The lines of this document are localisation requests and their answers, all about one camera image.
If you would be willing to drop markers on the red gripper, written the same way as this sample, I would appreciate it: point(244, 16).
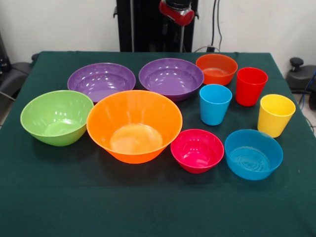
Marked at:
point(180, 17)

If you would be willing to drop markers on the purple plastic bowl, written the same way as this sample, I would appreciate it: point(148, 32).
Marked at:
point(101, 79)
point(170, 81)

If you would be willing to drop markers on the small red-orange plastic bowl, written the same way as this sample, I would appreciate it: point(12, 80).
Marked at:
point(216, 71)

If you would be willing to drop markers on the blue plastic cup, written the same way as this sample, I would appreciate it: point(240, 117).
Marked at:
point(214, 108)

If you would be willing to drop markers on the large orange plastic bowl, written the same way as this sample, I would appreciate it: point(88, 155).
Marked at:
point(134, 128)

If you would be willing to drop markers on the red plastic cup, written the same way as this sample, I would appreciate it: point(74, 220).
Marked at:
point(249, 91)

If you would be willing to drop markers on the pink plastic bowl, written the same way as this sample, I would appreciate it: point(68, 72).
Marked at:
point(197, 153)

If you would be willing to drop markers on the green plastic bowl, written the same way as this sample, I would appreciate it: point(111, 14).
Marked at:
point(56, 118)

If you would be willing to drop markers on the yellow plastic cup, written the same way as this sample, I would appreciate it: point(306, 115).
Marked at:
point(274, 121)

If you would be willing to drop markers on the blue plastic bowl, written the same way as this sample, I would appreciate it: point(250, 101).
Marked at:
point(251, 158)

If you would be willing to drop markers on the black padded chair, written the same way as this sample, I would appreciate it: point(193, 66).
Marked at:
point(14, 76)

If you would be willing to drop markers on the dark green tablecloth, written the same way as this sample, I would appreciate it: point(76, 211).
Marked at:
point(158, 197)

